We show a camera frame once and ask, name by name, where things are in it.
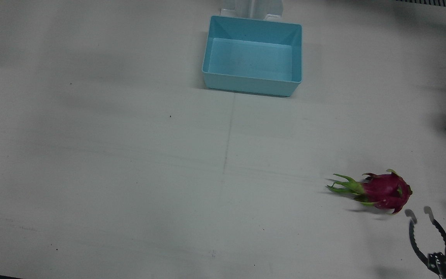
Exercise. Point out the pink dragon fruit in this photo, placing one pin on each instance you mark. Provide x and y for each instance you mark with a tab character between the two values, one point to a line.
385	192

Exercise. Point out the light blue plastic bin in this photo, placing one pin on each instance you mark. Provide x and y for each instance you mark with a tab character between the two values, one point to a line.
254	62

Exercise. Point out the metal serrated tongs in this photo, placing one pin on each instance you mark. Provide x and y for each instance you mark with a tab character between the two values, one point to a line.
439	263

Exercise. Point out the metal vent grille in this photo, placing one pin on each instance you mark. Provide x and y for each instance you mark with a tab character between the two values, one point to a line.
432	3

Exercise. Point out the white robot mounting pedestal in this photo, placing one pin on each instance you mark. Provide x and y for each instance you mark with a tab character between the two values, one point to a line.
246	7

